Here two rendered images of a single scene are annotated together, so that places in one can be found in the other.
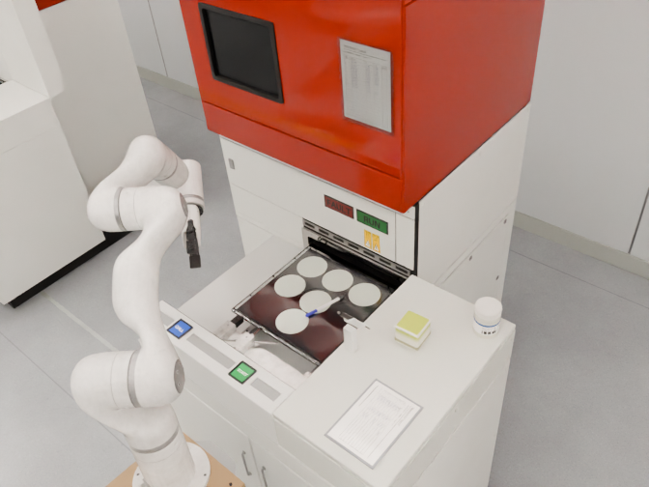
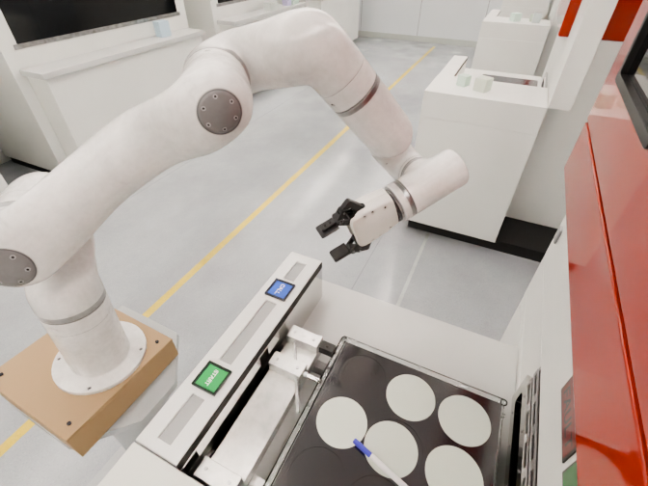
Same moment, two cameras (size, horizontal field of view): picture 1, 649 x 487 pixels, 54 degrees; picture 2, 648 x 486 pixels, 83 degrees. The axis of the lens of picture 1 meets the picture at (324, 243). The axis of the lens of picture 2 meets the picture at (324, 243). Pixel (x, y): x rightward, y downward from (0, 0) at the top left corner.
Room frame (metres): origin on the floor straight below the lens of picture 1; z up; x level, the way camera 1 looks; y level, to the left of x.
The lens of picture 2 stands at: (1.18, -0.17, 1.63)
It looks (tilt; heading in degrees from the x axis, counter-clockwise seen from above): 40 degrees down; 72
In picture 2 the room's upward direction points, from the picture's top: straight up
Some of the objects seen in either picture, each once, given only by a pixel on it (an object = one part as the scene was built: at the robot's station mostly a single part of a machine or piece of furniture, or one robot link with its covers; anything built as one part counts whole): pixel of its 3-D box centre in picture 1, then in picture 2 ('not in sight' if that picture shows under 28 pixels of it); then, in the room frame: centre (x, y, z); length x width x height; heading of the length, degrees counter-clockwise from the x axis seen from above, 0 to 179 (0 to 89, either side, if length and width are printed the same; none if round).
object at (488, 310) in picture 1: (487, 318); not in sight; (1.15, -0.42, 1.01); 0.07 x 0.07 x 0.10
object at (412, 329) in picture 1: (412, 330); not in sight; (1.15, -0.21, 1.00); 0.07 x 0.07 x 0.07; 50
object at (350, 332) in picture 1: (353, 329); not in sight; (1.14, -0.06, 1.03); 0.06 x 0.04 x 0.13; 136
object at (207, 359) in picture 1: (215, 366); (253, 349); (1.18, 0.34, 0.89); 0.55 x 0.09 x 0.14; 46
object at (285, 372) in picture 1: (261, 364); (270, 403); (1.19, 0.22, 0.87); 0.36 x 0.08 x 0.03; 46
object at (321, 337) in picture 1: (315, 300); (394, 447); (1.39, 0.05, 0.90); 0.34 x 0.34 x 0.01; 46
